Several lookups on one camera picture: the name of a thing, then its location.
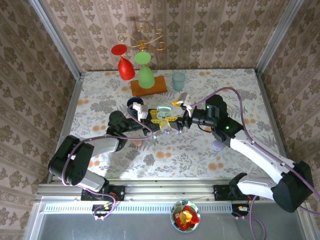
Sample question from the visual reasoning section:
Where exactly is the mint green earbud charging case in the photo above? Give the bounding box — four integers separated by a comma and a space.
155, 105, 174, 120

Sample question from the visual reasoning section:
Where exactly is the lavender earbud charging case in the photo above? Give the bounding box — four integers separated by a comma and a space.
211, 140, 225, 152

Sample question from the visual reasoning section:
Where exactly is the teal plastic tumbler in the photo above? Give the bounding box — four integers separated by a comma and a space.
171, 71, 187, 92

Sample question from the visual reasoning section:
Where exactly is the dark blue cup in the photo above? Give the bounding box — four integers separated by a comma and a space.
126, 96, 145, 112

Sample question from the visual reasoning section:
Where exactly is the gold glass rack wooden base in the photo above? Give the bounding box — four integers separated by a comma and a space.
117, 25, 168, 98

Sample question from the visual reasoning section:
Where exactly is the green wine glass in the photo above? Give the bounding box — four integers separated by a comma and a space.
133, 51, 155, 90

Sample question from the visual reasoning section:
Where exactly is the floral tablecloth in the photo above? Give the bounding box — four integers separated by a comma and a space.
66, 68, 282, 180

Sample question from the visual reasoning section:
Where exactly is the red wine glass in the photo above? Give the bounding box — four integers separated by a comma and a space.
111, 44, 136, 81

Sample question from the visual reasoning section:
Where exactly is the floral rimmed plate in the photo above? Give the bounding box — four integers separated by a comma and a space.
170, 199, 201, 234

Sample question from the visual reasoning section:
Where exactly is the black connector block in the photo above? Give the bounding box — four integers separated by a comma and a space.
231, 203, 252, 217
91, 204, 114, 218

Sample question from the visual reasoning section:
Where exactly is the yellow wrapped candy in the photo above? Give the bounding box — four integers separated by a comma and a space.
180, 209, 194, 223

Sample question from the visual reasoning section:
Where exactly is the red candy wrapper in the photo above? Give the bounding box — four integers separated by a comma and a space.
174, 205, 201, 230

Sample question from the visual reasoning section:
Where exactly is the grey metal tray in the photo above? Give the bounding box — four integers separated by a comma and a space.
23, 196, 320, 240

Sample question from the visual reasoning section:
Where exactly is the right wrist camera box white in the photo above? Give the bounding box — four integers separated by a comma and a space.
177, 92, 189, 108

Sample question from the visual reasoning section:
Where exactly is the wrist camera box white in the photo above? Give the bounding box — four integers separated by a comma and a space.
131, 101, 149, 121
177, 92, 189, 108

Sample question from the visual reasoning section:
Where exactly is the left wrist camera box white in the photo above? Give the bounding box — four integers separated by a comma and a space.
131, 101, 149, 121

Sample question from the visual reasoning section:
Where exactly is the aluminium table side rail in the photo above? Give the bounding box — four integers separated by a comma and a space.
253, 69, 296, 183
46, 72, 87, 185

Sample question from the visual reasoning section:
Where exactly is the slotted metal cable strip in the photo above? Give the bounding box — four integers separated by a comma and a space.
43, 202, 232, 214

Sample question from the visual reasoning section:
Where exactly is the aluminium corner post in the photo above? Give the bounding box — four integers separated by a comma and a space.
29, 0, 85, 80
254, 0, 306, 76

